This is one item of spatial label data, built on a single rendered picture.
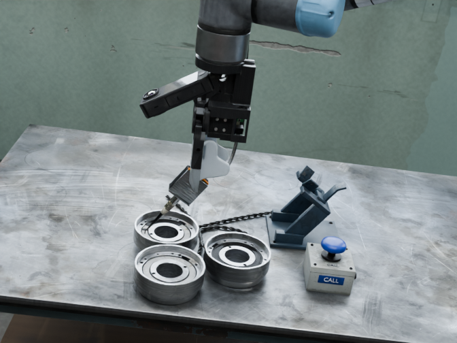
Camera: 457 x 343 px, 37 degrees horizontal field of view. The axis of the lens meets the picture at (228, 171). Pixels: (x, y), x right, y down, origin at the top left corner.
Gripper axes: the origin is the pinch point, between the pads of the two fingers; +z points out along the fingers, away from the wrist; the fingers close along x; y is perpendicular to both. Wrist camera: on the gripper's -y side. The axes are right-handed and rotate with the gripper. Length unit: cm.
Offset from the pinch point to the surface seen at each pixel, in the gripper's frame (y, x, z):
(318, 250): 21.2, -3.1, 8.7
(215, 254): 4.8, -4.6, 10.3
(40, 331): -24.8, 6.9, 38.2
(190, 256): 0.8, -6.1, 10.1
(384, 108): 76, 153, 39
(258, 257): 11.7, -4.4, 10.3
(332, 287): 23.4, -8.3, 12.1
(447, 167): 107, 152, 61
